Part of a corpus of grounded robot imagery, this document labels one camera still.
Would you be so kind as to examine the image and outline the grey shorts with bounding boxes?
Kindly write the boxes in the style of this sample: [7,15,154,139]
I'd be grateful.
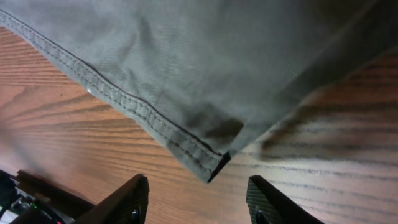
[1,0,397,183]

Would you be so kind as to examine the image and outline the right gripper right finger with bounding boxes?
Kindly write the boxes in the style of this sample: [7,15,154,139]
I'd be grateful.
[246,175,323,224]

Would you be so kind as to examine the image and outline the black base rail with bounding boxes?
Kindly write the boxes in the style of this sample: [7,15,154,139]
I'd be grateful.
[1,170,95,224]

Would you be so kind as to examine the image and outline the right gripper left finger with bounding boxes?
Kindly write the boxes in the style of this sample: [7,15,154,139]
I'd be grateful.
[73,174,149,224]

